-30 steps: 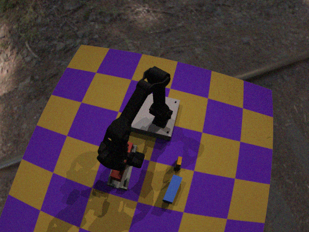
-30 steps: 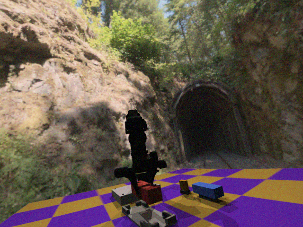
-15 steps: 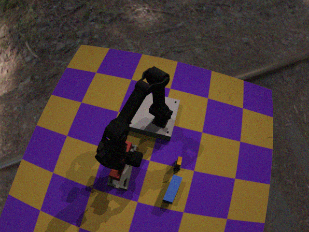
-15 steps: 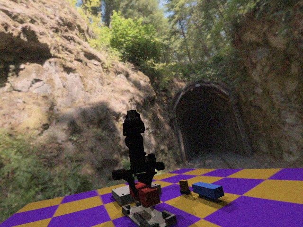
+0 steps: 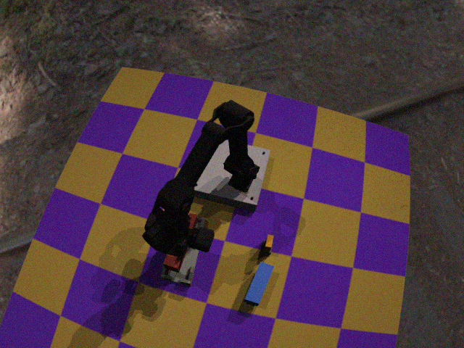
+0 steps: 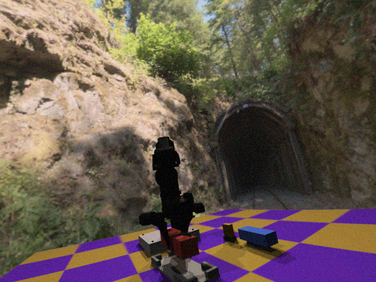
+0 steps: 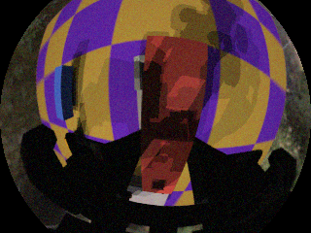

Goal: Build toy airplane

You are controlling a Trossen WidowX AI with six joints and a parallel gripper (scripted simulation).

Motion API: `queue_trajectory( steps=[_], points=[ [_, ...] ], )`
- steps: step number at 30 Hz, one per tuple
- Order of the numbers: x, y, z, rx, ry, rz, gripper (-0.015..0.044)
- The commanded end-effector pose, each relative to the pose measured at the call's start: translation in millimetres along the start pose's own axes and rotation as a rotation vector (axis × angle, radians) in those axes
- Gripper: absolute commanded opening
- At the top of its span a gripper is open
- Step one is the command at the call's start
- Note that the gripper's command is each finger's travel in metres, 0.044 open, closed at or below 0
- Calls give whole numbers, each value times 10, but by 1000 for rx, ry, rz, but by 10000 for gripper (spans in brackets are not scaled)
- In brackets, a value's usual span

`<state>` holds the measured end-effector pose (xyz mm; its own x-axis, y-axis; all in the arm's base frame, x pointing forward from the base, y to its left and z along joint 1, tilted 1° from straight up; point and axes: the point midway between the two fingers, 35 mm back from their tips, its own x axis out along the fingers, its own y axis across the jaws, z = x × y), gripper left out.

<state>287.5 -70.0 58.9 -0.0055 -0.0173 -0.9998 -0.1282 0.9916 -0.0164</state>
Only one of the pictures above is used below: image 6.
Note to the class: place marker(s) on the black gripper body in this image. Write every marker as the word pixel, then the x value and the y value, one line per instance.
pixel 152 217

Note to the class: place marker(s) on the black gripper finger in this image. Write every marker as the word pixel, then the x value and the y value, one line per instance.
pixel 163 229
pixel 185 222

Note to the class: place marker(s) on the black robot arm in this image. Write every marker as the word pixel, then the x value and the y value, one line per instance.
pixel 164 161

